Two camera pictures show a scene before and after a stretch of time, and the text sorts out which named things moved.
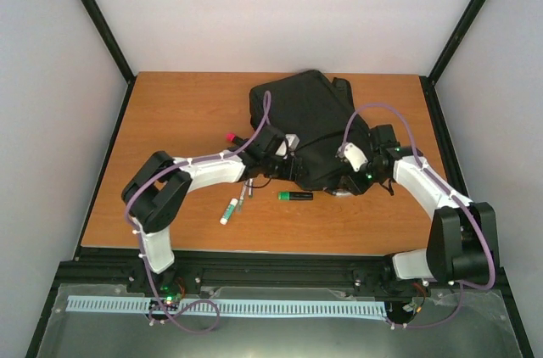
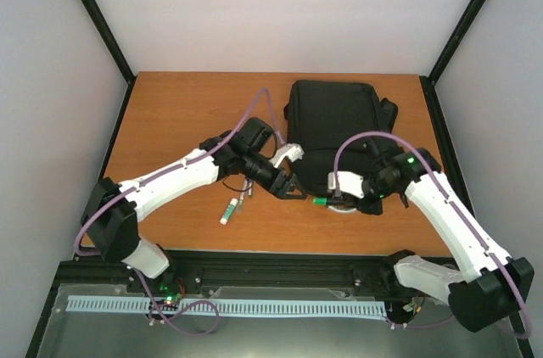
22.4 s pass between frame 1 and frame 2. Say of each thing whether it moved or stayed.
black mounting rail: stayed
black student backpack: moved
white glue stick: stayed
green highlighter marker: moved
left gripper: moved
